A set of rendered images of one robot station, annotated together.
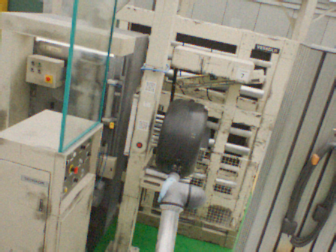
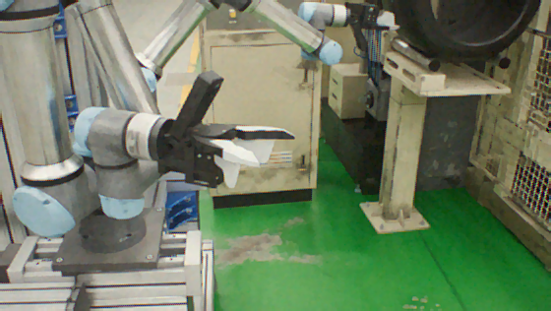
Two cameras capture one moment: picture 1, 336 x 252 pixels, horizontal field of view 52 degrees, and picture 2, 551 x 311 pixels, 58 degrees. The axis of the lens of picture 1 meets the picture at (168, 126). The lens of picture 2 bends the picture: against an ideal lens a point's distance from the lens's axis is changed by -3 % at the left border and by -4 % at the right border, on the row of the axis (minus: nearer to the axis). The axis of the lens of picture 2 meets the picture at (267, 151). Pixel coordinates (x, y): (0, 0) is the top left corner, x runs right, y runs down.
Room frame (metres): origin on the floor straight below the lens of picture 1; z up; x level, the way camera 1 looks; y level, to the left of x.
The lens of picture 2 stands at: (1.24, -1.74, 1.37)
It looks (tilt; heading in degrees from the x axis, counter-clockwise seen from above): 25 degrees down; 75
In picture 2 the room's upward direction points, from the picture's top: straight up
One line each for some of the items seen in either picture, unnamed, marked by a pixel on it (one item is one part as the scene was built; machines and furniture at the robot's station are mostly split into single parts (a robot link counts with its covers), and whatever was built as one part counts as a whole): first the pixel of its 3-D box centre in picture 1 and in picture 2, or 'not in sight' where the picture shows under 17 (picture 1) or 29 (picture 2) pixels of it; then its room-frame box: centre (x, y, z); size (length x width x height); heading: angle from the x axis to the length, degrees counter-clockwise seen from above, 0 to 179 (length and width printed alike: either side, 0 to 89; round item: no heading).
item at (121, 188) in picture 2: not in sight; (125, 180); (1.21, -0.91, 0.94); 0.11 x 0.08 x 0.11; 53
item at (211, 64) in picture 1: (212, 64); not in sight; (2.70, -0.24, 1.71); 0.61 x 0.25 x 0.15; 84
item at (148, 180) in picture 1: (165, 184); (411, 69); (2.28, -0.07, 0.83); 0.36 x 0.09 x 0.06; 84
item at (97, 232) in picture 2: not in sight; (109, 215); (1.16, -0.73, 0.77); 0.15 x 0.15 x 0.10
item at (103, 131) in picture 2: not in sight; (111, 133); (1.20, -0.93, 1.04); 0.11 x 0.08 x 0.09; 143
